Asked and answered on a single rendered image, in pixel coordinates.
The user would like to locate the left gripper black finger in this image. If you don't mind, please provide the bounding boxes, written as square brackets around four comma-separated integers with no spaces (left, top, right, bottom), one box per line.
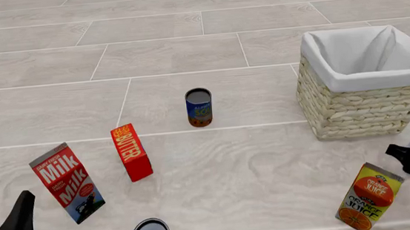
[0,189,39,230]

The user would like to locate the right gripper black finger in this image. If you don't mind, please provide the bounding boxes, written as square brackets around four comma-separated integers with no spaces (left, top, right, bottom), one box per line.
[384,142,410,162]

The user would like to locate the woven basket with white liner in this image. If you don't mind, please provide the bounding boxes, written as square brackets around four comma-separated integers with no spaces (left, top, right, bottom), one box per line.
[290,21,410,145]

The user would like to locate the yellow orange juice carton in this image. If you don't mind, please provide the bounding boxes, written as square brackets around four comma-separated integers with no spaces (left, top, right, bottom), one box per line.
[330,158,410,230]

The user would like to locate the red and white milk carton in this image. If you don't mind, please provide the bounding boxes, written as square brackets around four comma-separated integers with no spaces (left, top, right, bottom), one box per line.
[26,138,108,229]

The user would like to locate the red butter box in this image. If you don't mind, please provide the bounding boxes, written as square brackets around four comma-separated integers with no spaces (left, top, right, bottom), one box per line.
[109,122,155,185]

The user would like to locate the blue soup can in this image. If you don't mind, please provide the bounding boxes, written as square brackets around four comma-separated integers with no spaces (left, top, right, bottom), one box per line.
[183,85,216,130]

